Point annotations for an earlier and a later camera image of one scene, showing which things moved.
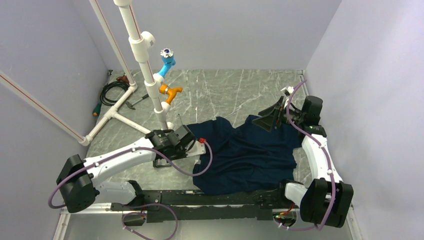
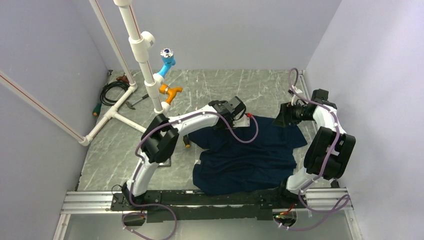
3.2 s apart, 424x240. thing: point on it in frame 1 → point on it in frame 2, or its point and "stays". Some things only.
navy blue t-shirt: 245,158 stays
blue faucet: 166,54 stays
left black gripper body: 180,152 → 222,127
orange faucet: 164,89 stays
